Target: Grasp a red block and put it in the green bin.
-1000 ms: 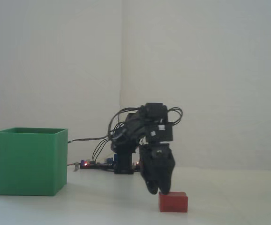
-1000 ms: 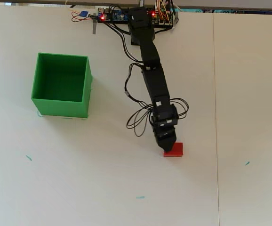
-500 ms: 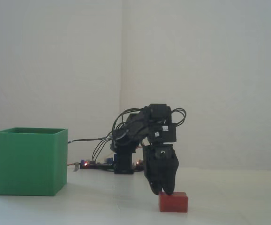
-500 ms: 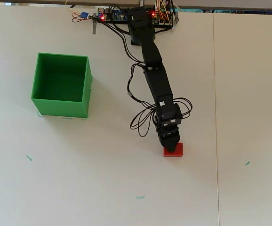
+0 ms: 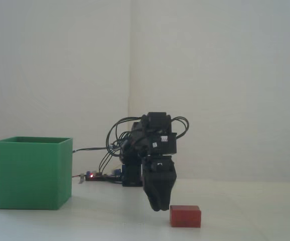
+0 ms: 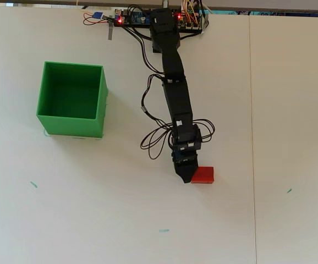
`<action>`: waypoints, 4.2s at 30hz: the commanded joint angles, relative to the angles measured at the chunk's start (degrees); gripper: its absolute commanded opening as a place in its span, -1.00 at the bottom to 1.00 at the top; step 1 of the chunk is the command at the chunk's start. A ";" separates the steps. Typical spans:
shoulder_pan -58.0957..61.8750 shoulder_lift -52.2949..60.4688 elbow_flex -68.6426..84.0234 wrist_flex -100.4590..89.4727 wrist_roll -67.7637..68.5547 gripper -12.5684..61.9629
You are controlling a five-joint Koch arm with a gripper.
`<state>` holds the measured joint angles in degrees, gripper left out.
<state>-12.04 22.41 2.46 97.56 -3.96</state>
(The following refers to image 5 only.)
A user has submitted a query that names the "red rectangular block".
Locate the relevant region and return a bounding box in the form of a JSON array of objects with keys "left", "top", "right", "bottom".
[{"left": 170, "top": 204, "right": 202, "bottom": 228}]

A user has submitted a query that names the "green square plastic bin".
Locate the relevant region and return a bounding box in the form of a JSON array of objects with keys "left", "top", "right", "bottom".
[{"left": 0, "top": 136, "right": 73, "bottom": 210}]

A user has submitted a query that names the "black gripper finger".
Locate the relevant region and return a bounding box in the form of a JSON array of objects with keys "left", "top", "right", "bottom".
[
  {"left": 142, "top": 179, "right": 162, "bottom": 212},
  {"left": 160, "top": 179, "right": 178, "bottom": 210}
]

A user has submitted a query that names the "black usb cable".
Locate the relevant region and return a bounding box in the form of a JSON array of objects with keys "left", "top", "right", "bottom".
[{"left": 72, "top": 147, "right": 108, "bottom": 154}]

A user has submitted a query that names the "blue circuit board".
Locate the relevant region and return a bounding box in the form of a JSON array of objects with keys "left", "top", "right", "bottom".
[{"left": 86, "top": 170, "right": 122, "bottom": 179}]

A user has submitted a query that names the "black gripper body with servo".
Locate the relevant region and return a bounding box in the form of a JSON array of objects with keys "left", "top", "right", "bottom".
[{"left": 141, "top": 155, "right": 178, "bottom": 180}]

